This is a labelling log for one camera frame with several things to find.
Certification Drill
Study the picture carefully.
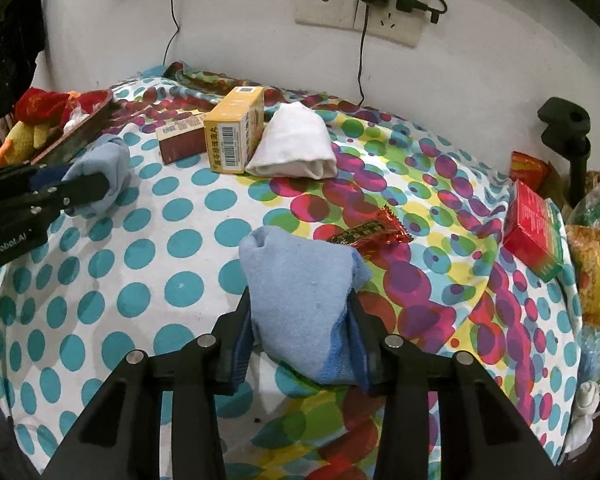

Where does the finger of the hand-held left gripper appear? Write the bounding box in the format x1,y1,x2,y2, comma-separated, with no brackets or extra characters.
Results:
10,160,76,193
30,172,112,216

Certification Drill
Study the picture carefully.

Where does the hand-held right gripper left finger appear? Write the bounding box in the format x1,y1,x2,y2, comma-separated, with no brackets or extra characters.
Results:
40,287,253,480

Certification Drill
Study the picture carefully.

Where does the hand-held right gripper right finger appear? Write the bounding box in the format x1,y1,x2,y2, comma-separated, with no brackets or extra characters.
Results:
347,290,563,480

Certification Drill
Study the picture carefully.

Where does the light blue sock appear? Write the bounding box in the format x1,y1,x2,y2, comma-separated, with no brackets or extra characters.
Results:
62,134,131,218
238,226,373,386

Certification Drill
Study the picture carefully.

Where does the yellow duck plush toy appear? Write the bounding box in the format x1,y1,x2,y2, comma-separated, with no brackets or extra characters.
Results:
0,119,56,167

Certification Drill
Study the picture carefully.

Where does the round red tray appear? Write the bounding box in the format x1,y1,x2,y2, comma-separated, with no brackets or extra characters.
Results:
27,90,122,167

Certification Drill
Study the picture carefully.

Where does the clear plastic wrapper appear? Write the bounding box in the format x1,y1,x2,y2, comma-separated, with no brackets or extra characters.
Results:
62,100,94,132

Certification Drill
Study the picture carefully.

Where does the red sock with gold embroidery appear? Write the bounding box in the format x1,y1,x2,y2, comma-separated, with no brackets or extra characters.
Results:
72,89,113,111

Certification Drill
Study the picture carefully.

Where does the brown medicine box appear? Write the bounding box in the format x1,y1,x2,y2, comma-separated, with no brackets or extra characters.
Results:
156,112,208,166

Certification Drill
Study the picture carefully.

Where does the yellow medicine box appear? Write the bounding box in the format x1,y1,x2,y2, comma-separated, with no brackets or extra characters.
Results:
203,86,266,175

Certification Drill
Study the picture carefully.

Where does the white sock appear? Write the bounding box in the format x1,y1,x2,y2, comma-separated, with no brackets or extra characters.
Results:
245,101,338,179

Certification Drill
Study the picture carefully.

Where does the polka dot cloth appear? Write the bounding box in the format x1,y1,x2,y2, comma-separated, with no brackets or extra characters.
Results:
0,61,588,480

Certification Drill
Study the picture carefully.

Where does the red brown snack packet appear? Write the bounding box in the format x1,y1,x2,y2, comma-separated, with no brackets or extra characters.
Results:
327,206,412,261

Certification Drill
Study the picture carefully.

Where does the black jacket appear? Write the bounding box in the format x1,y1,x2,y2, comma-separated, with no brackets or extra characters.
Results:
0,0,46,126

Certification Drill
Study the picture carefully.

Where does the red cardboard box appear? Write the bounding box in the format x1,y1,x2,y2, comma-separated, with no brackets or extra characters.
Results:
502,180,566,283

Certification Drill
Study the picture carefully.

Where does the white crumpled cloth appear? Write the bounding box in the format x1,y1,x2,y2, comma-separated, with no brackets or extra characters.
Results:
565,380,600,453

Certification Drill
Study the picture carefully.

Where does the red orange packet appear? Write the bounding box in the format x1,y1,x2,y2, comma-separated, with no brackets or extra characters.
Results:
510,151,551,196

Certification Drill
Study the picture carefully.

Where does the clear plastic bag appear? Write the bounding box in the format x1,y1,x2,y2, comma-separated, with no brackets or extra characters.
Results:
565,170,600,386

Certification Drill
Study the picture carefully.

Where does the black plug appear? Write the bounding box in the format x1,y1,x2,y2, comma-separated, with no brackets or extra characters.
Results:
392,0,448,25

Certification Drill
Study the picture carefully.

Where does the thin black television cable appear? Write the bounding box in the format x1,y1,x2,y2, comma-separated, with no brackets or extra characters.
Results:
162,0,181,68

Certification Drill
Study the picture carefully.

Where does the black adapter cable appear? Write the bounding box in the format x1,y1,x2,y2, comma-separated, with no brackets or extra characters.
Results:
356,5,372,107

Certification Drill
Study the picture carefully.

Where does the black clamp mount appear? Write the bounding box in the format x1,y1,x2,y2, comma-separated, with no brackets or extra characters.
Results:
537,97,592,208

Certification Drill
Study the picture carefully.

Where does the white wall socket plate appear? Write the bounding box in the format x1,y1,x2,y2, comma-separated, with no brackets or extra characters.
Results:
294,0,425,50

